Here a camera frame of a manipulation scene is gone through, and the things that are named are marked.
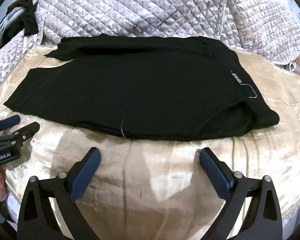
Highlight beige satin bed sheet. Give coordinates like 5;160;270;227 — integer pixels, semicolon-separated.
6;51;300;239

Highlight grey floral quilted blanket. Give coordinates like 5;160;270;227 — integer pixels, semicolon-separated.
0;0;300;86

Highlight black pants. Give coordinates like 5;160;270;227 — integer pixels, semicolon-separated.
5;34;280;141

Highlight dark clothes pile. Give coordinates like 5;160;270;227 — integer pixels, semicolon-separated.
0;0;39;49

